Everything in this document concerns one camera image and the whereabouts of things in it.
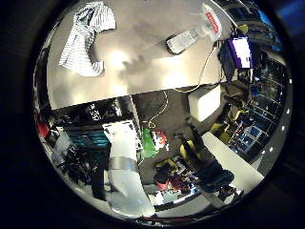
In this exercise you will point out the black white striped cloth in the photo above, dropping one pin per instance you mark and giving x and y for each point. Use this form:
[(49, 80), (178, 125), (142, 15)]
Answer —
[(82, 38)]

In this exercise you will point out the red white package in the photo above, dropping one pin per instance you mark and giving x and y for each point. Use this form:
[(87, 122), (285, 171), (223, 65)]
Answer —
[(161, 138)]

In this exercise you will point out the green bag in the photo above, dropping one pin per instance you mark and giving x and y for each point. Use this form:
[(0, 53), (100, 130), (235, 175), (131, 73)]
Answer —
[(148, 144)]

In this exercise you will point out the white box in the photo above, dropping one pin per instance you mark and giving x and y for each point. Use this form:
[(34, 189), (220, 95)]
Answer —
[(205, 101)]

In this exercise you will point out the black yellow equipment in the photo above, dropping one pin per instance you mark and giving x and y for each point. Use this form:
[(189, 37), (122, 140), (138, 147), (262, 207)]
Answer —
[(203, 162)]

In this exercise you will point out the white desk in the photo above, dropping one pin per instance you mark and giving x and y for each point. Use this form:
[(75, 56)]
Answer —
[(233, 163)]

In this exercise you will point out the laptop with lit screen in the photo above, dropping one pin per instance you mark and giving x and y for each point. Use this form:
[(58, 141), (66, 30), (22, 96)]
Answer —
[(240, 52)]

